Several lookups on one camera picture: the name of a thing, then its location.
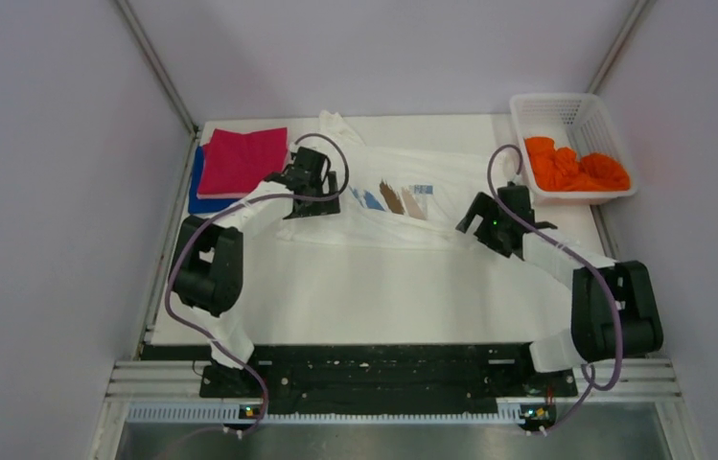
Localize folded blue t-shirt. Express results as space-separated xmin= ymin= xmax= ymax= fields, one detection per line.
xmin=188 ymin=146 xmax=247 ymax=214

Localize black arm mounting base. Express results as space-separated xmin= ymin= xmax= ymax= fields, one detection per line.
xmin=140 ymin=343 xmax=582 ymax=419

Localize white printed t-shirt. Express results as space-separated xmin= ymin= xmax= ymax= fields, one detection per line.
xmin=275 ymin=110 xmax=508 ymax=250

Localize white plastic basket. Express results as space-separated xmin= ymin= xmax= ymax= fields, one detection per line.
xmin=510 ymin=93 xmax=638 ymax=205

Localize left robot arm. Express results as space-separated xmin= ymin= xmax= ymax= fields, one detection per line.
xmin=164 ymin=147 xmax=340 ymax=396

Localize folded pink t-shirt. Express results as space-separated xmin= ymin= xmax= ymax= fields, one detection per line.
xmin=196 ymin=192 xmax=251 ymax=200

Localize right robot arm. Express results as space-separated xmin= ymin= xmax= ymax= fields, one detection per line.
xmin=456 ymin=183 xmax=663 ymax=395

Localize folded magenta t-shirt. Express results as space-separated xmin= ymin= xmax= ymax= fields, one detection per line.
xmin=204 ymin=127 xmax=288 ymax=192

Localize orange crumpled t-shirt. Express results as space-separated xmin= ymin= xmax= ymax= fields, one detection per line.
xmin=524 ymin=136 xmax=632 ymax=192

